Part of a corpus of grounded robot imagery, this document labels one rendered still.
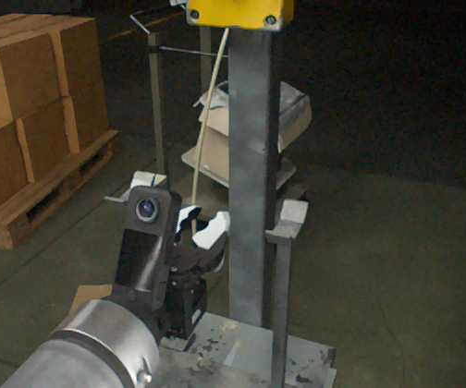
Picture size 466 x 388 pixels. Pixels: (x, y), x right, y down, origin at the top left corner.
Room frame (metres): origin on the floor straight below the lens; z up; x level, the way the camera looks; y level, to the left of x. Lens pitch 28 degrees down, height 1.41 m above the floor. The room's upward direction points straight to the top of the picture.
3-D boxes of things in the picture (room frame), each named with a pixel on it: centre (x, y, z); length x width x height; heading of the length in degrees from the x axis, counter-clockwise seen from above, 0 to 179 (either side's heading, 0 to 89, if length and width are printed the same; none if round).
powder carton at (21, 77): (2.62, 1.16, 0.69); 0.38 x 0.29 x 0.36; 160
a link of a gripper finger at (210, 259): (0.45, 0.03, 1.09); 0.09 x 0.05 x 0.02; 151
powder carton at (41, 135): (2.64, 1.16, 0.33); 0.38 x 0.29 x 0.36; 168
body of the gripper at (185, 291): (0.40, 0.08, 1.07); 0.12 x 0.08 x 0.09; 158
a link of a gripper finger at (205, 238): (0.49, 0.02, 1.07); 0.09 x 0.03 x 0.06; 151
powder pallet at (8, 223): (2.68, 1.28, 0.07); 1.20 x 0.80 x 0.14; 165
